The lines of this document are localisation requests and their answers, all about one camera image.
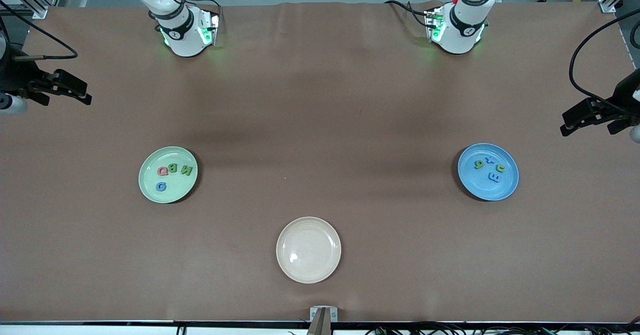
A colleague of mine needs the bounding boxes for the metal right arm base bracket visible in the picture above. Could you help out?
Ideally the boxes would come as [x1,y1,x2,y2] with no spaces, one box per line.
[199,8,221,47]

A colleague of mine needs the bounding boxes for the green plate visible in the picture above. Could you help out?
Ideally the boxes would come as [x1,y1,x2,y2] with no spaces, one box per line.
[138,146,199,204]

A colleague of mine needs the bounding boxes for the blue plate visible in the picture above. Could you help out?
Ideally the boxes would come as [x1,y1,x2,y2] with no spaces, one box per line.
[457,143,520,202]

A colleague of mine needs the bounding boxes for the metal left arm base bracket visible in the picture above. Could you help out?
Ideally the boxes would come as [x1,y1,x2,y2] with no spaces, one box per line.
[424,6,447,43]

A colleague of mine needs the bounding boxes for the brown table mat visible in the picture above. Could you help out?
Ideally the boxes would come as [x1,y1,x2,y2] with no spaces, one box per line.
[0,1,640,324]

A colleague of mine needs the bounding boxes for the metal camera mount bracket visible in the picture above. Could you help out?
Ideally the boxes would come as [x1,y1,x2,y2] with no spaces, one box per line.
[309,306,339,335]

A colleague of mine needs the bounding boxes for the black left arm base cable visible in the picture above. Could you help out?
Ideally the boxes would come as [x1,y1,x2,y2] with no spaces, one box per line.
[384,0,432,28]

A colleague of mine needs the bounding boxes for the beige plate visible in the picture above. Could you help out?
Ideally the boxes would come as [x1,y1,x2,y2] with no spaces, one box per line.
[276,216,342,284]

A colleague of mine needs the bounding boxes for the black table edge trim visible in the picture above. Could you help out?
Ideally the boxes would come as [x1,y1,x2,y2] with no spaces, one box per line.
[0,319,640,326]

